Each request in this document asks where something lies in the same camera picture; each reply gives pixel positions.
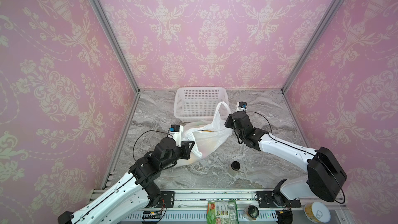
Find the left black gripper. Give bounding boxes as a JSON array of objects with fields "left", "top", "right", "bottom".
[{"left": 161, "top": 140, "right": 197, "bottom": 171}]

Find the white plastic bag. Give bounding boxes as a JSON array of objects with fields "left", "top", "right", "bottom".
[{"left": 176, "top": 112, "right": 233, "bottom": 168}]

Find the white perforated plastic basket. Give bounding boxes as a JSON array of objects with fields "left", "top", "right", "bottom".
[{"left": 174, "top": 87, "right": 231, "bottom": 122}]

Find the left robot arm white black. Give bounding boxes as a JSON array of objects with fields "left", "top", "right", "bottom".
[{"left": 58, "top": 138, "right": 195, "bottom": 224}]

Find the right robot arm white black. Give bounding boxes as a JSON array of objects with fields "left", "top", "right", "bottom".
[{"left": 225, "top": 111, "right": 347, "bottom": 207}]

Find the small black-lidded jar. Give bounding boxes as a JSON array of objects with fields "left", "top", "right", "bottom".
[{"left": 229, "top": 161, "right": 241, "bottom": 176}]

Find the green snack package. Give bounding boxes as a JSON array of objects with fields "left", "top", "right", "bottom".
[{"left": 206, "top": 200, "right": 239, "bottom": 224}]

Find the black round lid object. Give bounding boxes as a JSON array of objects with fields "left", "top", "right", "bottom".
[{"left": 244, "top": 204, "right": 260, "bottom": 221}]

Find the tin can white lid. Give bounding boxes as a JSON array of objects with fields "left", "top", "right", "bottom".
[{"left": 304, "top": 202, "right": 331, "bottom": 224}]

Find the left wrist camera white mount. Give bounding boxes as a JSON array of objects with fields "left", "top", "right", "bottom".
[{"left": 169, "top": 124, "right": 183, "bottom": 147}]

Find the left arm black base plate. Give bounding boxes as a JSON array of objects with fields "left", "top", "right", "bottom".
[{"left": 151, "top": 191, "right": 176, "bottom": 208}]

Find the aluminium frame rail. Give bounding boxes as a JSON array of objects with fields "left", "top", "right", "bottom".
[{"left": 88, "top": 188, "right": 349, "bottom": 209}]

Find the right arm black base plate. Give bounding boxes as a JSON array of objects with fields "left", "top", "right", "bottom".
[{"left": 255, "top": 191, "right": 302, "bottom": 208}]

